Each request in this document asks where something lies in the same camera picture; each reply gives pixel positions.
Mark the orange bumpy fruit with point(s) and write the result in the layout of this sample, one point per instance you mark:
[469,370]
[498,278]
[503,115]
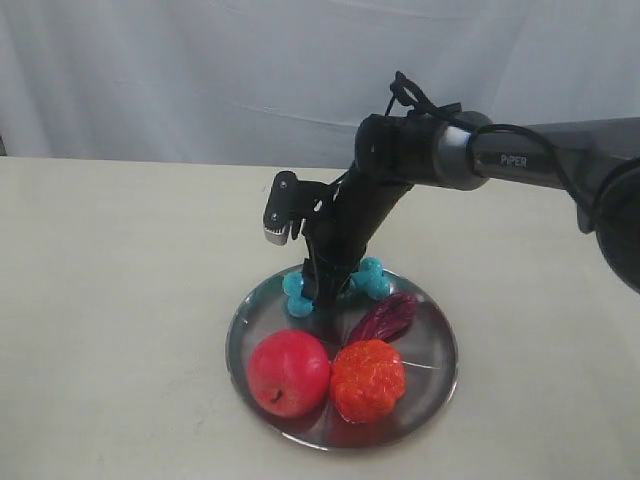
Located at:
[368,378]

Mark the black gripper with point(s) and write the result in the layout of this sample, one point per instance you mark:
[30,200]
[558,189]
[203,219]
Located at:
[337,236]

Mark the round stainless steel plate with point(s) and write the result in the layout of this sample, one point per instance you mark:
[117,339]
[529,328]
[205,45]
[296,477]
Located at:
[428,349]

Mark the dark purple leaf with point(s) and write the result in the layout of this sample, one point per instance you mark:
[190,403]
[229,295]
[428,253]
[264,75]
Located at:
[386,320]

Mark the light blue backdrop cloth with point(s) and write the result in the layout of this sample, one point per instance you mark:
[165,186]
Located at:
[286,83]

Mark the red apple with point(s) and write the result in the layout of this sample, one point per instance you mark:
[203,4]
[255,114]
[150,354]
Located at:
[288,373]

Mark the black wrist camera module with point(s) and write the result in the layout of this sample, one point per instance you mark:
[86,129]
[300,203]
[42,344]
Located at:
[291,201]

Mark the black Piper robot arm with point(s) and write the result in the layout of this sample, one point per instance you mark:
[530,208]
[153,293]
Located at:
[595,162]

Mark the teal toy bone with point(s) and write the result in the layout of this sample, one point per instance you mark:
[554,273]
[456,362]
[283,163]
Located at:
[369,278]

